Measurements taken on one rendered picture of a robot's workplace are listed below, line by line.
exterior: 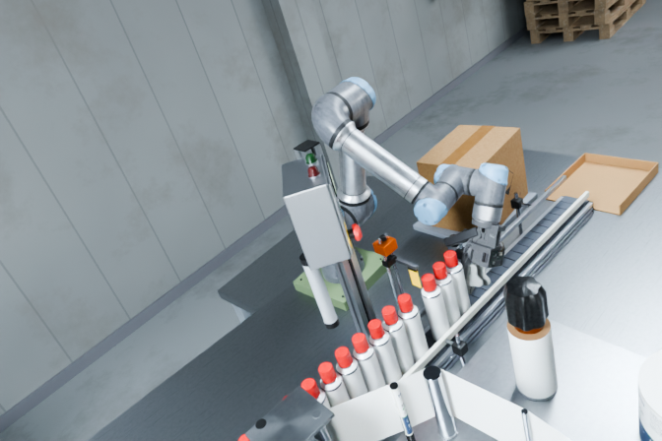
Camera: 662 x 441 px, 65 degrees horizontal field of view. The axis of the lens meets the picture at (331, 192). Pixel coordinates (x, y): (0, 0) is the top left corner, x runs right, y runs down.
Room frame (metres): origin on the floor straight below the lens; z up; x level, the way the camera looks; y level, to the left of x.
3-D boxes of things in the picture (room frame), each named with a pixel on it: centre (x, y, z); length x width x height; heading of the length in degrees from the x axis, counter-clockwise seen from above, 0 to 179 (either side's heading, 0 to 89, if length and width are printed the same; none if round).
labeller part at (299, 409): (0.68, 0.21, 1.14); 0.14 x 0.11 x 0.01; 123
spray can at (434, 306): (1.03, -0.16, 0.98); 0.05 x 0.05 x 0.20
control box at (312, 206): (1.01, 0.04, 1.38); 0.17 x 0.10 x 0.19; 178
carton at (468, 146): (1.60, -0.50, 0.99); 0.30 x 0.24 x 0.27; 130
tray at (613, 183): (1.53, -0.93, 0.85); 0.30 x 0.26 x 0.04; 123
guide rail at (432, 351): (1.12, -0.36, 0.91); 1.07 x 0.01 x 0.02; 123
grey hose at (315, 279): (0.99, 0.10, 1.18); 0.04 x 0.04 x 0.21
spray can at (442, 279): (1.07, -0.21, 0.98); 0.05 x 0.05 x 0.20
